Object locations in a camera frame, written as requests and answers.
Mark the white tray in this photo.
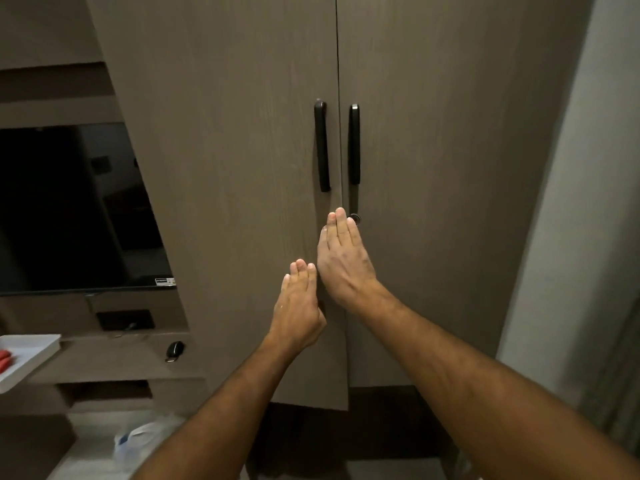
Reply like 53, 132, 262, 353
0, 334, 62, 395

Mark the black recessed power socket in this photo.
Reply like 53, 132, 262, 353
95, 309, 155, 333

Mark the white plastic bag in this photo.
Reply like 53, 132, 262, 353
113, 413, 189, 478

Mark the person's left forearm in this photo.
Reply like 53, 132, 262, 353
131, 339, 301, 480

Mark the brown wall unit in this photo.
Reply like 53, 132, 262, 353
0, 0, 211, 480

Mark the grey curtain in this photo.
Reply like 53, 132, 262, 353
575, 294, 640, 445

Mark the black flat television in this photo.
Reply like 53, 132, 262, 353
0, 122, 177, 297

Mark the person's right forearm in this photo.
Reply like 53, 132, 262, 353
355, 289, 640, 480

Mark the person's right hand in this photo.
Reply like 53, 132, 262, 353
315, 207, 397, 319

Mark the black door handle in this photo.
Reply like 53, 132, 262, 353
313, 98, 332, 193
347, 103, 362, 187

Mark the person's left hand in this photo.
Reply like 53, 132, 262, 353
259, 258, 328, 365

